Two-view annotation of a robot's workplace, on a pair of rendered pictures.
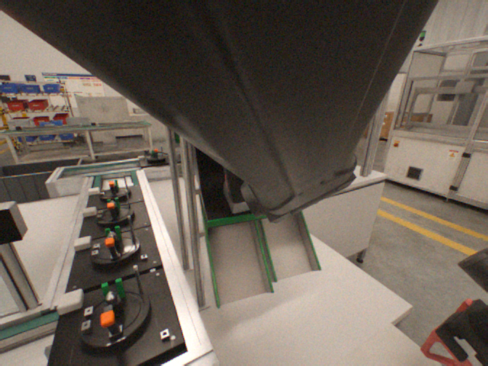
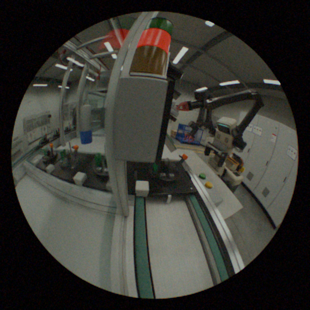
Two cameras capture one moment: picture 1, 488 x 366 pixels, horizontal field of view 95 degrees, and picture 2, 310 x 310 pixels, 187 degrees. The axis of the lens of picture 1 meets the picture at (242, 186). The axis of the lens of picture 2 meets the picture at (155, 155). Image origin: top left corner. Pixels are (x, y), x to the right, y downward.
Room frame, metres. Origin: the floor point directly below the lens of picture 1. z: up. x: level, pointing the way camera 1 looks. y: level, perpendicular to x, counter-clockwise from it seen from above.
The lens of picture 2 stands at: (0.29, 0.61, 1.21)
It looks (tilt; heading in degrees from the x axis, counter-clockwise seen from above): 25 degrees down; 288
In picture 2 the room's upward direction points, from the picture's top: 9 degrees clockwise
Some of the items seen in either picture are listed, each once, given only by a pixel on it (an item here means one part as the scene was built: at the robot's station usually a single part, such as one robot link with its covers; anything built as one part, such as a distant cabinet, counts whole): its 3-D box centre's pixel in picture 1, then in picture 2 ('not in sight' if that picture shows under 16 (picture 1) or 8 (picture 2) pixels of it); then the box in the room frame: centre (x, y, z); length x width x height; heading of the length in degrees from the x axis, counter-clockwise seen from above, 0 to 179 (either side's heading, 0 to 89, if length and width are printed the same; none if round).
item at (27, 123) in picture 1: (21, 124); not in sight; (4.43, 4.28, 0.90); 0.40 x 0.30 x 0.17; 30
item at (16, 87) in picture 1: (42, 115); not in sight; (6.21, 5.33, 0.94); 1.34 x 0.93 x 1.87; 120
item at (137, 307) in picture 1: (117, 316); (164, 171); (0.35, 0.28, 0.98); 0.14 x 0.14 x 0.02
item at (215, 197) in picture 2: not in sight; (205, 189); (0.12, 0.25, 0.93); 0.21 x 0.07 x 0.06; 118
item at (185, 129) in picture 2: not in sight; (188, 134); (0.19, -4.67, 0.49); 1.26 x 0.87 x 0.98; 30
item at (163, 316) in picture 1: (119, 322); (163, 174); (0.35, 0.28, 0.96); 0.24 x 0.24 x 0.02; 28
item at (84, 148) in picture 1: (88, 147); not in sight; (4.81, 3.37, 0.36); 0.60 x 0.40 x 0.15; 120
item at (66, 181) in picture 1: (221, 158); not in sight; (1.88, 0.18, 0.92); 2.35 x 0.41 x 0.12; 118
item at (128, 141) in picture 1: (130, 141); not in sight; (5.38, 2.71, 0.40); 0.61 x 0.41 x 0.22; 118
